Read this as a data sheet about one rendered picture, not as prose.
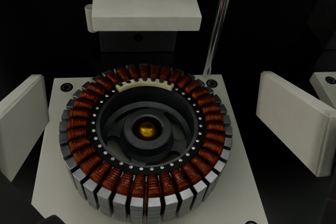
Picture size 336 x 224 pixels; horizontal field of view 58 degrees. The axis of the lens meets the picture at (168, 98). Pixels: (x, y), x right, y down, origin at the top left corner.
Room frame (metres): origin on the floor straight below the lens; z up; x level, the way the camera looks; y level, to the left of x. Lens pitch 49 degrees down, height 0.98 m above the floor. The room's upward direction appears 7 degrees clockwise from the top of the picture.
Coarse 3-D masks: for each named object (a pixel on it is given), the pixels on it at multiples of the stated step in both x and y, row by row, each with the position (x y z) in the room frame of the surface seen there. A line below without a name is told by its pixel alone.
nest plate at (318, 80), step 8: (320, 72) 0.22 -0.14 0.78; (328, 72) 0.23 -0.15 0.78; (312, 80) 0.22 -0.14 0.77; (320, 80) 0.21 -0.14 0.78; (328, 80) 0.21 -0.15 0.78; (320, 88) 0.21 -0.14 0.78; (328, 88) 0.20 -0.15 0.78; (320, 96) 0.20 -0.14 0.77; (328, 96) 0.19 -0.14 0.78; (328, 104) 0.19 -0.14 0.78
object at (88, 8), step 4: (88, 4) 0.24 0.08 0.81; (84, 8) 0.24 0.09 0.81; (88, 8) 0.24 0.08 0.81; (88, 12) 0.23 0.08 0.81; (88, 16) 0.23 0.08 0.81; (88, 20) 0.24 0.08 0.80; (88, 24) 0.24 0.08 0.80; (88, 28) 0.24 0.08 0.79; (92, 28) 0.23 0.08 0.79; (92, 32) 0.24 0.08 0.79; (96, 32) 0.24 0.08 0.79
